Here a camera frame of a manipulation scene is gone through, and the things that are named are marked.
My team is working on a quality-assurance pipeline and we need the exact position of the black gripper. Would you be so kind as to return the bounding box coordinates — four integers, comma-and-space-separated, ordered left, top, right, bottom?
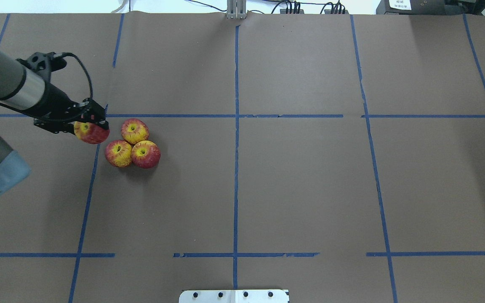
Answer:
26, 84, 109, 134

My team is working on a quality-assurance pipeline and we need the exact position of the lone red yellow apple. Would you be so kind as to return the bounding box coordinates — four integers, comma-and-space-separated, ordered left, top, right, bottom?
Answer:
73, 122, 110, 144

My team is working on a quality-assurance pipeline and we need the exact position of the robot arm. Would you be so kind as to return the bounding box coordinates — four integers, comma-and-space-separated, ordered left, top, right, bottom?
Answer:
0, 50, 110, 196

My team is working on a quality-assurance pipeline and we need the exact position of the red yellow apple far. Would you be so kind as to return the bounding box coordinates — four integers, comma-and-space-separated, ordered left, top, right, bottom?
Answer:
120, 118, 150, 145

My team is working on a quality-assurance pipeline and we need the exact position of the red yellow apple left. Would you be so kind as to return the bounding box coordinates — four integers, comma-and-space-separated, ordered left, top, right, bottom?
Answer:
104, 140, 133, 167

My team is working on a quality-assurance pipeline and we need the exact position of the red yellow apple right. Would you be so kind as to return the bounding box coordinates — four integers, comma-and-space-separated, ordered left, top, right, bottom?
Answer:
131, 140, 161, 169

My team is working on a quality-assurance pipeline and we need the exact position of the black computer box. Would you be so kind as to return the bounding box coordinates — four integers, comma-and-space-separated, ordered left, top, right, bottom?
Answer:
376, 0, 458, 16

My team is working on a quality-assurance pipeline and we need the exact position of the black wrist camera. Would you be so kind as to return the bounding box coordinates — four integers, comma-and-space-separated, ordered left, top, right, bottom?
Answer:
16, 52, 67, 83

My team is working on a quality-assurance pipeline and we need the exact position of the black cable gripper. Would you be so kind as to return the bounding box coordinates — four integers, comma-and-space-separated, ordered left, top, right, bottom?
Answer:
0, 52, 94, 122

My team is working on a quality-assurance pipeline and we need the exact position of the aluminium frame post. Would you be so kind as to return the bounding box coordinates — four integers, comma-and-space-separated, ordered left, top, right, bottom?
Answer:
226, 0, 248, 20

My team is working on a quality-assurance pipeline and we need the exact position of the white camera post base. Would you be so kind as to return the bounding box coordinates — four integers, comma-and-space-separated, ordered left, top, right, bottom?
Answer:
179, 289, 290, 303

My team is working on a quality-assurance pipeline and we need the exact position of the usb hub with cables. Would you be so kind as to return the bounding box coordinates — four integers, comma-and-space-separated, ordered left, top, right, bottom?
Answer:
279, 1, 304, 15

